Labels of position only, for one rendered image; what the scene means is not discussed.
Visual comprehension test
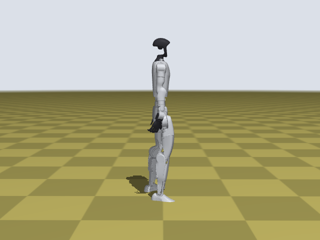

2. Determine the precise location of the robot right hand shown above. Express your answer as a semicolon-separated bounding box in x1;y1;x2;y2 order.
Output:
147;113;163;133

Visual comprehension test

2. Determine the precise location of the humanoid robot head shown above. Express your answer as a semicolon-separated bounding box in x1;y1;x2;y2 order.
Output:
152;38;170;62

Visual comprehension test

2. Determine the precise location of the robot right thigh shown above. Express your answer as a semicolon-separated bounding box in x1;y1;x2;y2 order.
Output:
156;113;175;162

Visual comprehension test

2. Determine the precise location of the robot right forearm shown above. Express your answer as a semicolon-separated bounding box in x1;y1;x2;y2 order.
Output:
156;88;166;120

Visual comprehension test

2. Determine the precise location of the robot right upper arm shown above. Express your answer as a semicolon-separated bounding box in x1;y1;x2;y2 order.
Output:
156;63;167;94

